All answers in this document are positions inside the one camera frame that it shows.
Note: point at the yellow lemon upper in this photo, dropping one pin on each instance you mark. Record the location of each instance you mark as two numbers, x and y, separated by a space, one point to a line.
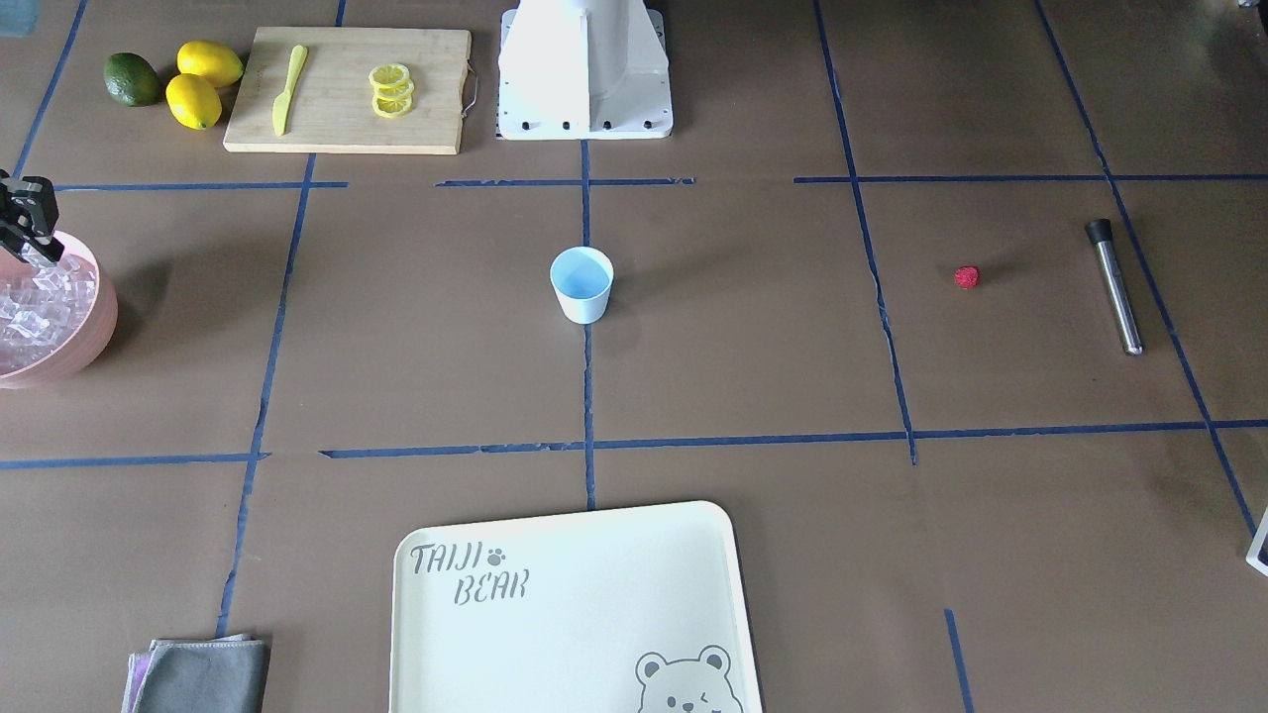
216 63

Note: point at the green avocado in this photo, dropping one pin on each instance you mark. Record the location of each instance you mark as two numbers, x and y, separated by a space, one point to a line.
131 80

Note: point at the yellow plastic knife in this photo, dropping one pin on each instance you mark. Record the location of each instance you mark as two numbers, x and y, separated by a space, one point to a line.
282 102

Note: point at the yellow lemon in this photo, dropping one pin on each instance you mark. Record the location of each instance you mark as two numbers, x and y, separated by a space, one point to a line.
193 101
216 63

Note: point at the pile of clear ice cubes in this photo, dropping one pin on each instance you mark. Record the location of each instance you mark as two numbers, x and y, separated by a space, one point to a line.
40 311

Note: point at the yellow lemon lower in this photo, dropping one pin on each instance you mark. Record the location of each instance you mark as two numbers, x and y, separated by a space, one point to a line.
193 101

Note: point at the grey folded cloth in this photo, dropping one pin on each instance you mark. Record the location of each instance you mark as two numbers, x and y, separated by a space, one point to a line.
225 674

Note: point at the red strawberry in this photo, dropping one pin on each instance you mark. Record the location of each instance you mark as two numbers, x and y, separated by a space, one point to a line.
967 276

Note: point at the cream bear tray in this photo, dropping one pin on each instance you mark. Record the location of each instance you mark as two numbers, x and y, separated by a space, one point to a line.
634 609

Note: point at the pink bowl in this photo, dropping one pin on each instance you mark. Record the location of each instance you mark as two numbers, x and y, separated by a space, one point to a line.
87 343

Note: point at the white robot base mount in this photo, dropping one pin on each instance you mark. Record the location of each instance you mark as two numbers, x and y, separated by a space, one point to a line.
583 70

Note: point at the lemon slices stack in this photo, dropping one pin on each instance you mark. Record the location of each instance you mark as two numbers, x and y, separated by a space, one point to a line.
392 90

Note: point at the wooden cutting board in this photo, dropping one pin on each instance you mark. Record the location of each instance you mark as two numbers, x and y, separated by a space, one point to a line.
331 108

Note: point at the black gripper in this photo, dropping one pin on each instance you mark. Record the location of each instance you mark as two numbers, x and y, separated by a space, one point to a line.
27 214

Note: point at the light blue cup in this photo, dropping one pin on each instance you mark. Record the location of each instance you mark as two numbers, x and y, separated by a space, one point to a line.
582 278

